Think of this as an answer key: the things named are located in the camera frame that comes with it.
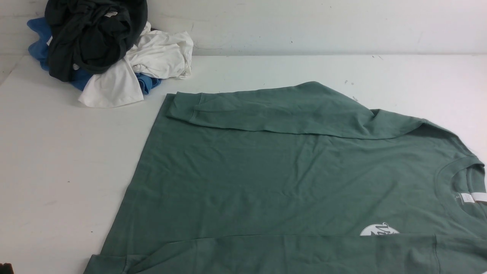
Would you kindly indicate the green long sleeve shirt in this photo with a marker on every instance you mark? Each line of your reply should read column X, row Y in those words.
column 297, row 180

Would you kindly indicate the white crumpled garment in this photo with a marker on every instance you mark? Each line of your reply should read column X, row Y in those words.
column 156, row 54

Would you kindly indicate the black crumpled garment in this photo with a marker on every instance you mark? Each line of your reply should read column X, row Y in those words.
column 92, row 34

